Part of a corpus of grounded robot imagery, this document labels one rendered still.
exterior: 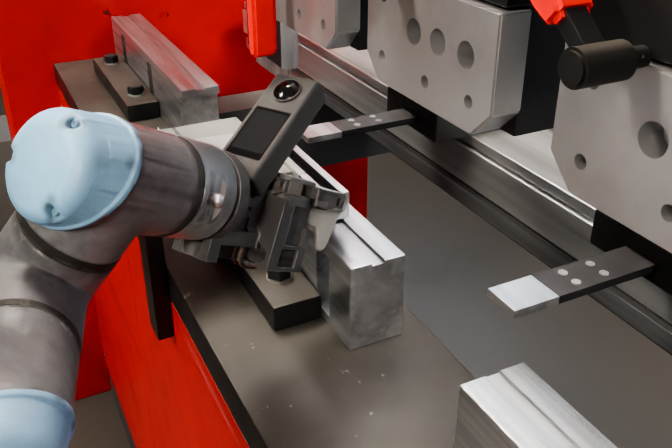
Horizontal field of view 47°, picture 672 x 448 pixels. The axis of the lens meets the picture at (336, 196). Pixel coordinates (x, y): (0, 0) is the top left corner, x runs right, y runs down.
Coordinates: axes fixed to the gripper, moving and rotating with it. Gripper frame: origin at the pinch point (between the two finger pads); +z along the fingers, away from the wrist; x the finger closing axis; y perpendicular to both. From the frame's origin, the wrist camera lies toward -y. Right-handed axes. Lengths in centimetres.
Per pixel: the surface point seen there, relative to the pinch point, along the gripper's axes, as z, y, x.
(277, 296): -0.2, 11.6, -3.2
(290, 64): 0.5, -12.0, -10.1
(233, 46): 69, -24, -76
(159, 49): 32, -15, -61
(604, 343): 162, 23, 4
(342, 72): 39, -18, -28
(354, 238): 1.3, 3.6, 2.7
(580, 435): -11.1, 10.5, 30.0
